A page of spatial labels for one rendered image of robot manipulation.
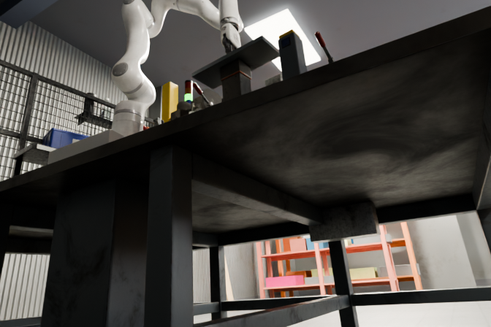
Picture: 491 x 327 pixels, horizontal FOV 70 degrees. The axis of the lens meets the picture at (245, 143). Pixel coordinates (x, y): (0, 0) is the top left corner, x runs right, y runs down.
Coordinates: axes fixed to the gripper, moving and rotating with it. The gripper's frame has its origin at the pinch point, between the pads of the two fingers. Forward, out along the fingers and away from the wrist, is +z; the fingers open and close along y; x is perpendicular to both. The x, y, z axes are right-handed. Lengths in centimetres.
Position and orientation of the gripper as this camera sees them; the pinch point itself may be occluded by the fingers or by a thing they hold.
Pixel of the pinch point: (231, 58)
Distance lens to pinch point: 149.0
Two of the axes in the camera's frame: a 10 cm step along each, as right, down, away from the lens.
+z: 0.7, 9.2, -3.8
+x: -8.8, 2.3, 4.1
